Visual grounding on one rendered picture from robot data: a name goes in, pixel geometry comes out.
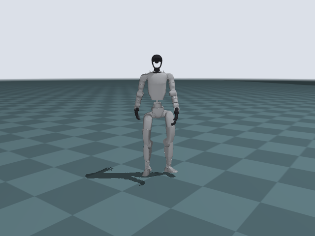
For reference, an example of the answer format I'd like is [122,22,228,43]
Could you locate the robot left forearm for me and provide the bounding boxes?
[171,93,180,112]

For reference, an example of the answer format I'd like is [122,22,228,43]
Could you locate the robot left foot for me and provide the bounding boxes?
[164,167,178,173]

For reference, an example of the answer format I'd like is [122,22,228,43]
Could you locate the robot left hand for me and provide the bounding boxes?
[171,107,179,125]

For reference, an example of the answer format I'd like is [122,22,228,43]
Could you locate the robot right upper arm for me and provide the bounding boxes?
[137,74,148,97]

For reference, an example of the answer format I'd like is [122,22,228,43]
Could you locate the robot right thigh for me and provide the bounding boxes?
[142,111,153,148]

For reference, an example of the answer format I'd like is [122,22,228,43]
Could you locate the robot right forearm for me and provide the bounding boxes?
[134,92,142,109]

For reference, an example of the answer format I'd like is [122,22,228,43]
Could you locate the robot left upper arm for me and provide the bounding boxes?
[166,73,176,97]

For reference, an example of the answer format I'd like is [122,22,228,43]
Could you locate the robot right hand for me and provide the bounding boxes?
[134,108,140,120]

